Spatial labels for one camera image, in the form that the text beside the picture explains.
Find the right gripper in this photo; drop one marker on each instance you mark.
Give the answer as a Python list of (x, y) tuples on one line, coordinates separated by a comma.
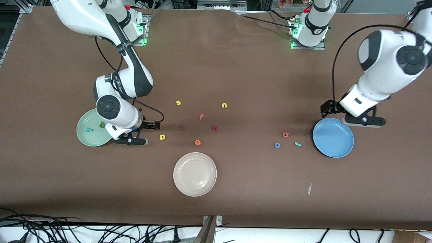
[(147, 125)]

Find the orange artificial flowers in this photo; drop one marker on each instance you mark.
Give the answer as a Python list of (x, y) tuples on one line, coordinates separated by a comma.
[(290, 2)]

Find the aluminium frame profile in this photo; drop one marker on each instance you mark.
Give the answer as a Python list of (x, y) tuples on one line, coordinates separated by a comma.
[(26, 9), (412, 17)]

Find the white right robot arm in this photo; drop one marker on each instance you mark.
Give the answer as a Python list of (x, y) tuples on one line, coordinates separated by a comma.
[(81, 17)]

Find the cardboard box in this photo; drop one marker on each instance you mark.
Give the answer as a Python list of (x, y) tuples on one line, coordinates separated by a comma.
[(411, 238)]

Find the small grey paper scrap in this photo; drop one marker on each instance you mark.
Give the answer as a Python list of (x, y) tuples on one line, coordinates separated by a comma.
[(309, 189)]

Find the light green plate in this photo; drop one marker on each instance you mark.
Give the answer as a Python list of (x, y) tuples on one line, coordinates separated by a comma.
[(87, 138)]

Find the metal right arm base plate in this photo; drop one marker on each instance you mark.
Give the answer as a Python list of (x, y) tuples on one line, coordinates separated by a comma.
[(147, 33)]

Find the grey metal frame piece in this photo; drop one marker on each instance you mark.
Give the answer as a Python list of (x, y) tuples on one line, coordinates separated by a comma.
[(219, 5)]

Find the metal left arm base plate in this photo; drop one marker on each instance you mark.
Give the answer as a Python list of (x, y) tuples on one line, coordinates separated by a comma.
[(320, 48)]

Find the grey angled beam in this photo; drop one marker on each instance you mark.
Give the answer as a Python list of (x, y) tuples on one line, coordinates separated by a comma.
[(206, 234)]

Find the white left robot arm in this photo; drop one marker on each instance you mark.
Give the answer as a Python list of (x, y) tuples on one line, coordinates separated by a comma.
[(381, 57)]

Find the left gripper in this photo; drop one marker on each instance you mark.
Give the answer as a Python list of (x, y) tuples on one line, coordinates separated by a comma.
[(332, 107)]

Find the cream white plate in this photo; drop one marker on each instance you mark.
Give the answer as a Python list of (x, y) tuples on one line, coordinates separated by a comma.
[(195, 174)]

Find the metal corner bracket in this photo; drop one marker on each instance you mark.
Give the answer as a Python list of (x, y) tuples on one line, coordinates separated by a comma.
[(218, 221)]

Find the brown table cover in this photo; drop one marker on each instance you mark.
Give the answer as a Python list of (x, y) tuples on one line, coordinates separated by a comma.
[(236, 67)]

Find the blue plate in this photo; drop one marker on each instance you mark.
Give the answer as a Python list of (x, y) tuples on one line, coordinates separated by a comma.
[(333, 141)]

